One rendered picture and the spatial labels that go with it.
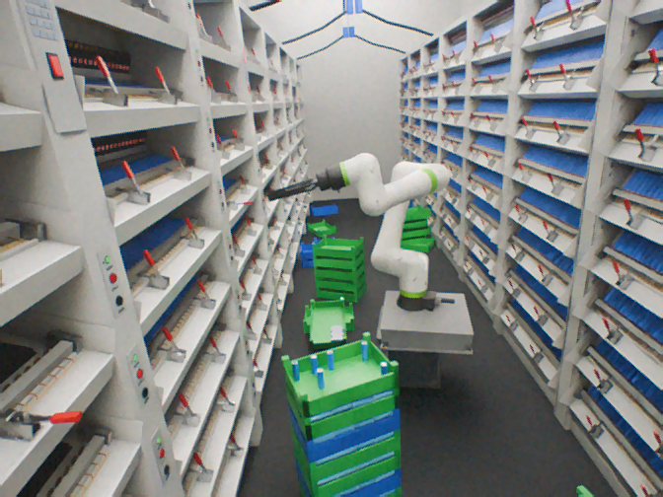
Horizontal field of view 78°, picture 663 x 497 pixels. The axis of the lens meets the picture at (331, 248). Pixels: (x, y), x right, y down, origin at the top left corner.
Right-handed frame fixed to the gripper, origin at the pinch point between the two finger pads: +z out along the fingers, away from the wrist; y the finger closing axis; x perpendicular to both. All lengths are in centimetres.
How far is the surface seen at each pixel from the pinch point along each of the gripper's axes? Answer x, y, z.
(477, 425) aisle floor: -111, -21, -51
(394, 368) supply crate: -49, -54, -26
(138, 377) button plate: -9, -91, 18
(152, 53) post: 53, -25, 16
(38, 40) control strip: 45, -92, 6
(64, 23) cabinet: 60, -49, 23
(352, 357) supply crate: -53, -38, -13
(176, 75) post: 46, -25, 12
